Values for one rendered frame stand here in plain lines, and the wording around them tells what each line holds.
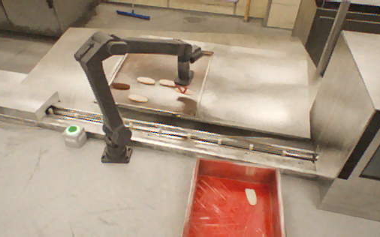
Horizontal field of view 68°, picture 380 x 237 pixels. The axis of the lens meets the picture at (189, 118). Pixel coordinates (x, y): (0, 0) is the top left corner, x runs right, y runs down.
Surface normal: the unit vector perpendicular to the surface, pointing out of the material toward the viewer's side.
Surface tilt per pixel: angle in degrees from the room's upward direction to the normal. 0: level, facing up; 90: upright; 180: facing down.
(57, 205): 0
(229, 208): 0
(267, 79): 10
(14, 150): 0
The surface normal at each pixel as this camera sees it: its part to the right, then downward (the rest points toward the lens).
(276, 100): -0.01, -0.64
